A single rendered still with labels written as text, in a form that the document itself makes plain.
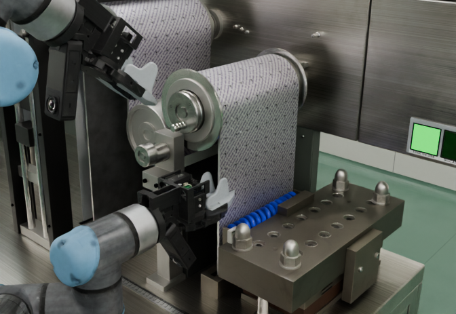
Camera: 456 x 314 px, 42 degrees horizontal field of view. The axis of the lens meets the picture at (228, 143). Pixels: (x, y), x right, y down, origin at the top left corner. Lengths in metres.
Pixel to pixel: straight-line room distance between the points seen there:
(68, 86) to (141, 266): 0.52
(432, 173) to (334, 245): 2.82
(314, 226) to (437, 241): 2.25
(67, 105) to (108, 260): 0.23
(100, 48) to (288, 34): 0.55
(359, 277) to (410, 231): 2.27
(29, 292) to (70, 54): 0.36
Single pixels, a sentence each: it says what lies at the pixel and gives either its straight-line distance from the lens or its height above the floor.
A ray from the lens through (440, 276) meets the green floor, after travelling 3.05.
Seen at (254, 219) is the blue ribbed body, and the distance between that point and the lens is 1.12.
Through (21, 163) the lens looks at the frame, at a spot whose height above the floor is 1.08.
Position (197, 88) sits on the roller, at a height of 1.30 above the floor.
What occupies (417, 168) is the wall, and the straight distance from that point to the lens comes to 3.89.
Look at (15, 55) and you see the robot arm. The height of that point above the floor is 1.44.
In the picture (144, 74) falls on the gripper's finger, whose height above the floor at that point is 1.34.
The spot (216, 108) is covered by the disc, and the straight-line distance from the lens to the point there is 1.00.
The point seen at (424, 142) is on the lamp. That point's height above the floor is 1.18.
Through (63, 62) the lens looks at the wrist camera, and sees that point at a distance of 0.84.
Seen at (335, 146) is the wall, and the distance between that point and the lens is 4.13.
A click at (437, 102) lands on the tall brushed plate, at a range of 1.15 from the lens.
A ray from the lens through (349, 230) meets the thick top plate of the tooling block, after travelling 1.13.
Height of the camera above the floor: 1.56
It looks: 21 degrees down
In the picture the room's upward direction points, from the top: 1 degrees clockwise
